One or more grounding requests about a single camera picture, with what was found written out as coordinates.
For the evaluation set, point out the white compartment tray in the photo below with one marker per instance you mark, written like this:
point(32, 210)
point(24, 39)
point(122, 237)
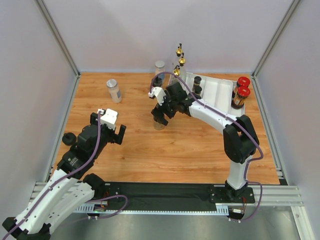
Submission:
point(216, 92)

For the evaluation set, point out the black base mat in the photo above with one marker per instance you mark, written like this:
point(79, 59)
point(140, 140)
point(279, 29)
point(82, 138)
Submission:
point(165, 197)

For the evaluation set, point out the black label spice shaker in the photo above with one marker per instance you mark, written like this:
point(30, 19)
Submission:
point(196, 82)

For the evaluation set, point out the oil bottle dark sauce back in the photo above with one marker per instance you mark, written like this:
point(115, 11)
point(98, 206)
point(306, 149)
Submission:
point(176, 73)

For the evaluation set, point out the black lid glass spice jar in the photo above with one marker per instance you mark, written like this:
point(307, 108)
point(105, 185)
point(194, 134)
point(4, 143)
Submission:
point(158, 126)

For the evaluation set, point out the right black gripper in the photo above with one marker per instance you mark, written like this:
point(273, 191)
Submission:
point(164, 110)

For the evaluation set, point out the silver lid jar blue label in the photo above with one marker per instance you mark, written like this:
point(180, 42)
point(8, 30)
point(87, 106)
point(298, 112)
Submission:
point(159, 69)

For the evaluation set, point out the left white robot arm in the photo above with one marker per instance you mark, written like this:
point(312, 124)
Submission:
point(69, 186)

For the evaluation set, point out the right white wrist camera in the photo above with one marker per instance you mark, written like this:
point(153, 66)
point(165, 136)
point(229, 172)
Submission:
point(159, 94)

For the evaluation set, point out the small black lid jar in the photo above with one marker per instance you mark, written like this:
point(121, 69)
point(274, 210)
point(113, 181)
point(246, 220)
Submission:
point(197, 91)

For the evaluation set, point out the right aluminium corner post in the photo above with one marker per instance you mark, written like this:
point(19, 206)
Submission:
point(277, 35)

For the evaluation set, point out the aluminium corner post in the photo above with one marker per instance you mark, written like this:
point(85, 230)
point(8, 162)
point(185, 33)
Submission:
point(277, 35)
point(57, 36)

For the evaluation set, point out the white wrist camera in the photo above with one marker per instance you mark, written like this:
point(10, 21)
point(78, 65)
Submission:
point(159, 94)
point(108, 117)

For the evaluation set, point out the black lid jar behind bottle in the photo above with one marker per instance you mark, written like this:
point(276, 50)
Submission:
point(157, 82)

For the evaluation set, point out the oil bottle dark sauce front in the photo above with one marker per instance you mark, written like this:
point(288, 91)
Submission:
point(178, 53)

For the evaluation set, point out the red lid sauce jar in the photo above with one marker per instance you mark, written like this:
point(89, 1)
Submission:
point(242, 82)
point(240, 97)

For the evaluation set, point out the aluminium front rail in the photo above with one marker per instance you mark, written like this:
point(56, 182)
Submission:
point(272, 195)

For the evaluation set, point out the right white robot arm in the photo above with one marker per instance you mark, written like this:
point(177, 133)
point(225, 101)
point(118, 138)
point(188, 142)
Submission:
point(240, 140)

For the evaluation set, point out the clear oil bottle gold spout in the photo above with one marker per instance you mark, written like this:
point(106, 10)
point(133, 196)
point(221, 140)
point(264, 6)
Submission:
point(183, 67)

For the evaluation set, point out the left aluminium corner post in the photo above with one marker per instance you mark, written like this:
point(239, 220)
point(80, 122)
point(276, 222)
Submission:
point(57, 36)

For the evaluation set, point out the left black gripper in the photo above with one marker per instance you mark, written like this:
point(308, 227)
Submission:
point(115, 137)

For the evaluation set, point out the oil bottle dark sauce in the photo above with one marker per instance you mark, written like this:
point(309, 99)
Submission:
point(178, 53)
point(176, 73)

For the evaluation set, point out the silver lid jar white beads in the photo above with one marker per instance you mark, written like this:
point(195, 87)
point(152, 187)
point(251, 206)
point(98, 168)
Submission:
point(114, 91)

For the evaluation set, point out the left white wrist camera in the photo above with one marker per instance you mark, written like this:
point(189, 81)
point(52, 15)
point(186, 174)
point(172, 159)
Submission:
point(108, 117)

